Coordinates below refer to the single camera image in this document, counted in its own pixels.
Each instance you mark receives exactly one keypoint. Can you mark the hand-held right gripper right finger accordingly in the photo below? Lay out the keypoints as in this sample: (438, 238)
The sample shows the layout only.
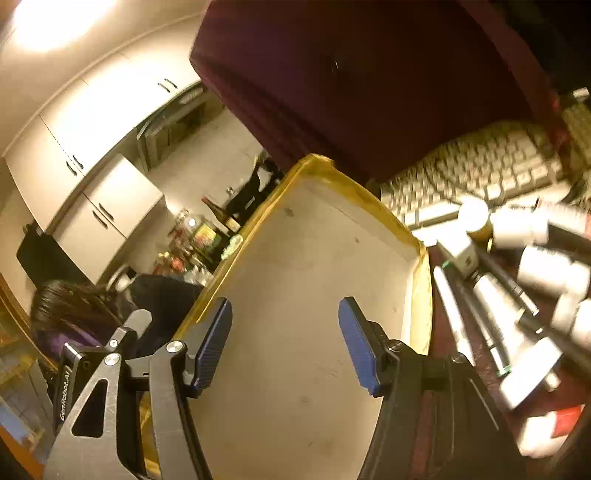
(358, 346)

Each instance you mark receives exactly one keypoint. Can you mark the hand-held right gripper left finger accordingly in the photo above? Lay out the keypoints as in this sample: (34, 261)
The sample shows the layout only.
(214, 344)

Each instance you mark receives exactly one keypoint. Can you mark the white box yellow tape rim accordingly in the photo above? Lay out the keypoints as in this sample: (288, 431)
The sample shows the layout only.
(300, 277)

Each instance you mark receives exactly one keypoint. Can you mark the black pen green rings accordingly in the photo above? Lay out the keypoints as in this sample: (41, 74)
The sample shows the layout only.
(480, 323)

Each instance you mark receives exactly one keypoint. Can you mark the white charger with port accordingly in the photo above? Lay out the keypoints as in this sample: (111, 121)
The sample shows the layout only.
(461, 256)

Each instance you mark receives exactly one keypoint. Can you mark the short silver tube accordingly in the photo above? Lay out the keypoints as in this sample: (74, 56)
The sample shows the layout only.
(496, 302)

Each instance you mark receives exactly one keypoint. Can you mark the black marker pen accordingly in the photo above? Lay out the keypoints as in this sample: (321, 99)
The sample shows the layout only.
(505, 279)

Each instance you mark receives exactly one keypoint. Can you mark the white plastic bottle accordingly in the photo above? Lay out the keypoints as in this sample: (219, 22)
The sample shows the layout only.
(528, 374)
(512, 228)

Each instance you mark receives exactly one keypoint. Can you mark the large white bottle red label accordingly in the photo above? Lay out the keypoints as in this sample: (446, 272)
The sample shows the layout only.
(549, 427)

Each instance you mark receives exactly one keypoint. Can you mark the small carton red end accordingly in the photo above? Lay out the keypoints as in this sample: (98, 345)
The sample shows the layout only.
(563, 217)

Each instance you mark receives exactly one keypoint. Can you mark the green rag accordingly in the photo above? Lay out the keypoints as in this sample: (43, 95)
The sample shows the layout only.
(233, 245)

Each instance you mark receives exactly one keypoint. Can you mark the white pen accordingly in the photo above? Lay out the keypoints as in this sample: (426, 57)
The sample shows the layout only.
(455, 314)

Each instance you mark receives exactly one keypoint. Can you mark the cooking oil bottle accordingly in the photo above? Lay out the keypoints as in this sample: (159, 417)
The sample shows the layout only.
(205, 237)

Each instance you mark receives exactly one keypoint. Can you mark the group of glass jars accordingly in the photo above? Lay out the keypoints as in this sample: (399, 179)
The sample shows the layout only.
(178, 240)

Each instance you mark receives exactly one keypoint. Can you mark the dark table cloth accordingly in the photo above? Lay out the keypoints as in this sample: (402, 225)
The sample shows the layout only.
(466, 392)

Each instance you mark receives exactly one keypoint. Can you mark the dark sauce bottle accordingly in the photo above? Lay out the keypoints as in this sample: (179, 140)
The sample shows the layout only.
(219, 212)

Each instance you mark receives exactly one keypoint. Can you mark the black appliance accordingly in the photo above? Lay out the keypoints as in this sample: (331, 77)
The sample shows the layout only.
(41, 256)

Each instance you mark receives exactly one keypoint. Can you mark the thin black pen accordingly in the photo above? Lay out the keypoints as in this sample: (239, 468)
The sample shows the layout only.
(554, 341)

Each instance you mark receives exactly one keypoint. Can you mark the dark open shelf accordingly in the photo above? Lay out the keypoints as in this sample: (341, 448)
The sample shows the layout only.
(166, 129)

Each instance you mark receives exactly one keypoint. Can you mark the white keyboard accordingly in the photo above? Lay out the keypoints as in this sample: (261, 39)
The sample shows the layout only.
(485, 166)

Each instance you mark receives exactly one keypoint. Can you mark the maroon cloth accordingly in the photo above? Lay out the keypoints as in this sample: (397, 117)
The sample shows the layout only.
(346, 83)

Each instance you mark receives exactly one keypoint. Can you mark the ceiling light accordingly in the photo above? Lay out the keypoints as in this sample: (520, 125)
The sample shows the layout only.
(51, 23)

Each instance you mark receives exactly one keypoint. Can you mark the white wall cabinet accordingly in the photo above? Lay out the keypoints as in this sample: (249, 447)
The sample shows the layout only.
(92, 115)

